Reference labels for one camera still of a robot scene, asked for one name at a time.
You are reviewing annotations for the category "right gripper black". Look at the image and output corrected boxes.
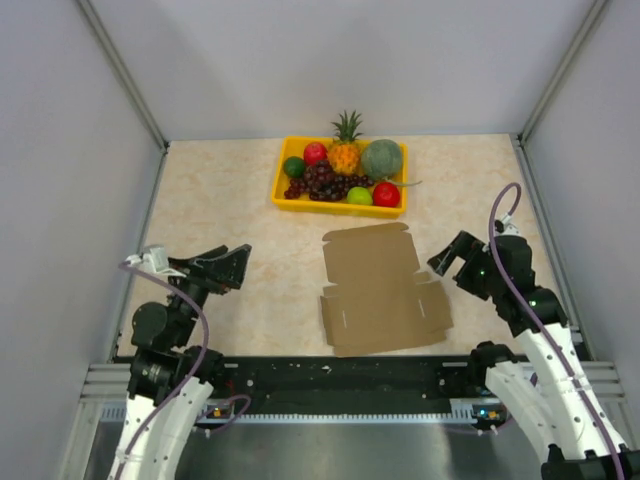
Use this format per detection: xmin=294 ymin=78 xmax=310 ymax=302
xmin=427 ymin=230 xmax=504 ymax=300

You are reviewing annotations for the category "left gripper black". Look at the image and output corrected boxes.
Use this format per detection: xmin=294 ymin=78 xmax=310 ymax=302
xmin=168 ymin=243 xmax=251 ymax=346

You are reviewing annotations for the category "brown cardboard box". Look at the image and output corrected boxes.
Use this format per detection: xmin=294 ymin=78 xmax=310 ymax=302
xmin=320 ymin=222 xmax=453 ymax=358

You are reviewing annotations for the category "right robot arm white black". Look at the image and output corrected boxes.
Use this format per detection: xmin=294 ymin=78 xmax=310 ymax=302
xmin=428 ymin=231 xmax=639 ymax=479

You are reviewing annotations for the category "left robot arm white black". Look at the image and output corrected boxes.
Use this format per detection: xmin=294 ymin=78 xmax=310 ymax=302
xmin=108 ymin=244 xmax=252 ymax=479

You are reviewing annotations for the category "red tomato fruit front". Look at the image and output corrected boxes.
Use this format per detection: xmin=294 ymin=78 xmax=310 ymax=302
xmin=372 ymin=182 xmax=401 ymax=208

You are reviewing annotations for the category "light green apple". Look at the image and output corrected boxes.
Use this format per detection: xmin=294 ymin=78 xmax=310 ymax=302
xmin=346 ymin=186 xmax=373 ymax=206

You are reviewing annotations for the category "dark green lime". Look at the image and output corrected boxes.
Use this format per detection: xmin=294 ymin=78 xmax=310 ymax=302
xmin=283 ymin=156 xmax=306 ymax=178

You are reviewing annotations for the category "green netted melon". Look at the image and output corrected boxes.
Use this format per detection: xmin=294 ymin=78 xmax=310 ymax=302
xmin=360 ymin=139 xmax=403 ymax=180

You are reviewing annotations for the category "purple grape bunch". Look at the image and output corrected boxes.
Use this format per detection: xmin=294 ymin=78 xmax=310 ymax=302
xmin=284 ymin=160 xmax=375 ymax=202

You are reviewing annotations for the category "yellow plastic tray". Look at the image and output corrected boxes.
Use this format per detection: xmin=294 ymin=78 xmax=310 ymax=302
xmin=271 ymin=136 xmax=408 ymax=219

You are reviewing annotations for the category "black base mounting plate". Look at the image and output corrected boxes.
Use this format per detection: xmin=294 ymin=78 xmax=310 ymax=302
xmin=194 ymin=351 xmax=496 ymax=417

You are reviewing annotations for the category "red apple at back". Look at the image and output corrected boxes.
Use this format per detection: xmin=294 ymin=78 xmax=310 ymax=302
xmin=303 ymin=142 xmax=328 ymax=166

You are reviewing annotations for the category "pineapple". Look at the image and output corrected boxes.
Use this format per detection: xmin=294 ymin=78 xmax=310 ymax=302
xmin=328 ymin=110 xmax=362 ymax=175

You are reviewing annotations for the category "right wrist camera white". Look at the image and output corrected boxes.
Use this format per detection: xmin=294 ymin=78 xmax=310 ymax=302
xmin=494 ymin=213 xmax=521 ymax=236

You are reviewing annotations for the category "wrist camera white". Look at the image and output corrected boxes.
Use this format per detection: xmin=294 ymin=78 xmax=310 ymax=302
xmin=494 ymin=213 xmax=521 ymax=236
xmin=124 ymin=244 xmax=172 ymax=275

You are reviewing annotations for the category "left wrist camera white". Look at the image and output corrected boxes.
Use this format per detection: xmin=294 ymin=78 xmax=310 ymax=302
xmin=124 ymin=244 xmax=172 ymax=275

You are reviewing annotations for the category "white cable duct strip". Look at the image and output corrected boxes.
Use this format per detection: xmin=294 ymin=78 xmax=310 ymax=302
xmin=100 ymin=398 xmax=508 ymax=428

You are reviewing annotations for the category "left aluminium frame post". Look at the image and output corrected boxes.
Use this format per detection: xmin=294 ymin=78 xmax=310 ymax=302
xmin=74 ymin=0 xmax=169 ymax=153

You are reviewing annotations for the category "aluminium frame post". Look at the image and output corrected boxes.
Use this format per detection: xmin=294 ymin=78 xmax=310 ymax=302
xmin=74 ymin=0 xmax=169 ymax=153
xmin=517 ymin=0 xmax=613 ymax=148

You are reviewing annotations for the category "right aluminium frame post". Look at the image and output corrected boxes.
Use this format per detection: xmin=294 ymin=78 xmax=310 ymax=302
xmin=517 ymin=0 xmax=613 ymax=148

